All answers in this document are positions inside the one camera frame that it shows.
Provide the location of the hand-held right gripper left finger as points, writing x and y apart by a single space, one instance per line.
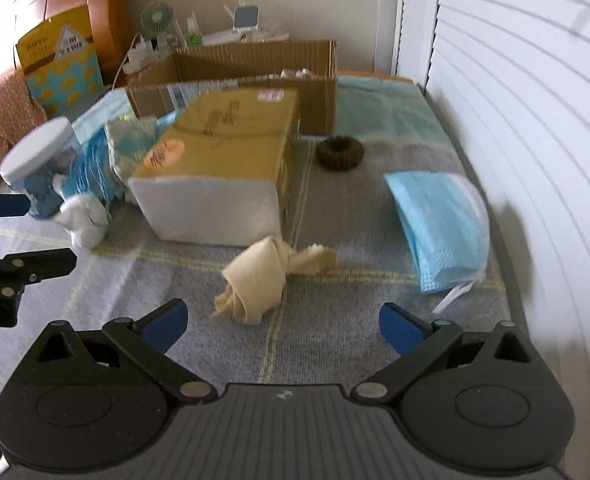
167 327

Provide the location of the clear jar with white lid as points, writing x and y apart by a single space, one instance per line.
40 145

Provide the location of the gold tissue pack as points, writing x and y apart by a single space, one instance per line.
225 135

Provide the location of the beige knotted cloth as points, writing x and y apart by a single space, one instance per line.
255 275

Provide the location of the brown dotted cloth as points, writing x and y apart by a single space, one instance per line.
0 120

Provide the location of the clear sanitizer bottle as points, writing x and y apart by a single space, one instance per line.
193 32

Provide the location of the white louvered door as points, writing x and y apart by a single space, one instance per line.
422 15
535 110

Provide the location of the brown hair scrunchie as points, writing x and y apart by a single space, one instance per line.
326 156

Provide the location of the cardboard box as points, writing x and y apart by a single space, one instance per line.
255 60

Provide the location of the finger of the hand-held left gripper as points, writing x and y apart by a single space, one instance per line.
2 205
40 262

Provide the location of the wooden headboard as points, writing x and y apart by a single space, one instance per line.
110 10

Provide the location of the blue face mask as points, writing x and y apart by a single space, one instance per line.
435 220

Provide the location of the bamboo print pouch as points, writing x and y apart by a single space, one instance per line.
130 145

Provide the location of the yellow duck print bag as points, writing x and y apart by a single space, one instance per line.
60 70

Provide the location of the blue tasselled sachet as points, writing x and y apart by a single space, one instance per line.
92 170

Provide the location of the light blue satin pouch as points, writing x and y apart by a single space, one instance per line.
167 121

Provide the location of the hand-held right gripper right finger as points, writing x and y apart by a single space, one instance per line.
401 329

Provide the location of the white power strip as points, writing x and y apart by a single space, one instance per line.
137 55

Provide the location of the mint green fan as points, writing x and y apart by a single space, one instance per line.
156 17

